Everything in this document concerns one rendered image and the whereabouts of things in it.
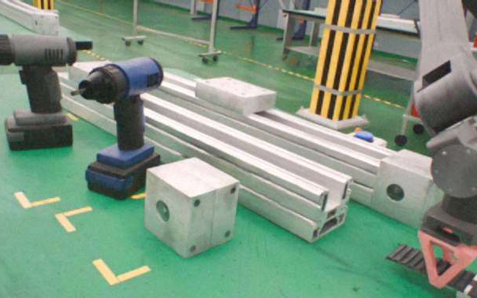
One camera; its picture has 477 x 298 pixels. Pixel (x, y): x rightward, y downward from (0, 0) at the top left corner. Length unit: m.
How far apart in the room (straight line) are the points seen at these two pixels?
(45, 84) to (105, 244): 0.41
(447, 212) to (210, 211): 0.30
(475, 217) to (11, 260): 0.57
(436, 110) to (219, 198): 0.30
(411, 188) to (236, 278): 0.35
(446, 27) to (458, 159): 0.23
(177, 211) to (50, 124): 0.43
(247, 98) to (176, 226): 0.43
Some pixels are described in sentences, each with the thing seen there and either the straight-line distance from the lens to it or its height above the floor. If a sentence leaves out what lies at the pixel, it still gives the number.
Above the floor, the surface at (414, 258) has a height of 0.81.
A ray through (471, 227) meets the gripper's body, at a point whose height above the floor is 0.90.
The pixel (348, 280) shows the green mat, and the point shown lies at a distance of 0.64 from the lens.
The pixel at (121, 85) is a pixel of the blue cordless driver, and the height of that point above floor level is 0.97.
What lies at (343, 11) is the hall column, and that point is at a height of 0.98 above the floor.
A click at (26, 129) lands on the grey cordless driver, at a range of 0.95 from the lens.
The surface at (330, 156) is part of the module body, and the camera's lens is 0.87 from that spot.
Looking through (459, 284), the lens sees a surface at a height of 0.81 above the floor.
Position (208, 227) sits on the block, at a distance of 0.62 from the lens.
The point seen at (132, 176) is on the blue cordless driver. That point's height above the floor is 0.82.
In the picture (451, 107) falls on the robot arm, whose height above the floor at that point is 1.03.
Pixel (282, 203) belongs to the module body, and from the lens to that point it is 0.70.
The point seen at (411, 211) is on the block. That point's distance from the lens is 0.81.
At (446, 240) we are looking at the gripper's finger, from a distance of 0.59.
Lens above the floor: 1.14
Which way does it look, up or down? 21 degrees down
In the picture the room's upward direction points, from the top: 7 degrees clockwise
